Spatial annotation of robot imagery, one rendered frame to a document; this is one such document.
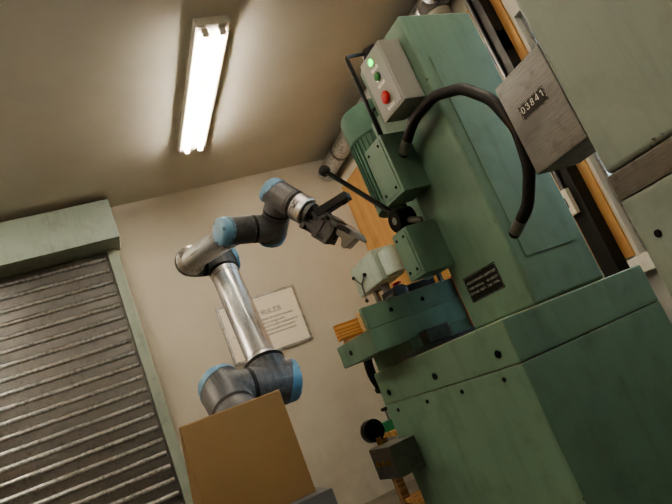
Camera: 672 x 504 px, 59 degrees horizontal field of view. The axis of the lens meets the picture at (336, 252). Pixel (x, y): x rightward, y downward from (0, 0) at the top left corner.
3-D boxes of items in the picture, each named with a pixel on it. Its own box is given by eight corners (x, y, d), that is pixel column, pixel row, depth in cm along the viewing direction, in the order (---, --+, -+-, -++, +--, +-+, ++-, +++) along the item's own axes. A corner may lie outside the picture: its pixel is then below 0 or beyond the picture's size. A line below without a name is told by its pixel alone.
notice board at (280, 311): (313, 338, 461) (292, 284, 471) (313, 338, 460) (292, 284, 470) (235, 366, 436) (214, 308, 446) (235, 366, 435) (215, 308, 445)
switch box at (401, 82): (405, 120, 142) (379, 64, 146) (426, 96, 134) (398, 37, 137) (384, 123, 140) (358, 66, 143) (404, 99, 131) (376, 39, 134)
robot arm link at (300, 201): (310, 194, 187) (295, 190, 178) (322, 201, 185) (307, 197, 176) (297, 219, 188) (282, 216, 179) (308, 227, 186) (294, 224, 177)
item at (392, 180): (413, 201, 147) (389, 148, 151) (431, 184, 140) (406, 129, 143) (385, 207, 143) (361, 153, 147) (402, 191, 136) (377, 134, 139)
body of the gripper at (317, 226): (336, 246, 181) (306, 228, 186) (349, 222, 180) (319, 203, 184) (325, 245, 174) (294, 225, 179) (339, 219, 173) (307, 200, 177)
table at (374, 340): (486, 315, 197) (478, 298, 198) (549, 287, 171) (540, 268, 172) (330, 376, 168) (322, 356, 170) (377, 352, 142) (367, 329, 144)
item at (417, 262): (439, 273, 145) (420, 229, 147) (455, 263, 139) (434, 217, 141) (409, 283, 140) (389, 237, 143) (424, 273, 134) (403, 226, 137)
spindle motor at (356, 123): (417, 212, 180) (378, 124, 186) (448, 185, 165) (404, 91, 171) (369, 224, 171) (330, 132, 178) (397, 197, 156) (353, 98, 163)
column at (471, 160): (540, 305, 149) (425, 66, 165) (608, 276, 130) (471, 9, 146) (474, 331, 139) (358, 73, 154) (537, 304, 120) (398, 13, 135)
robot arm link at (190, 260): (165, 253, 237) (218, 209, 179) (195, 250, 243) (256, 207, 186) (169, 282, 236) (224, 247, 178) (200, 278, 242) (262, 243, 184)
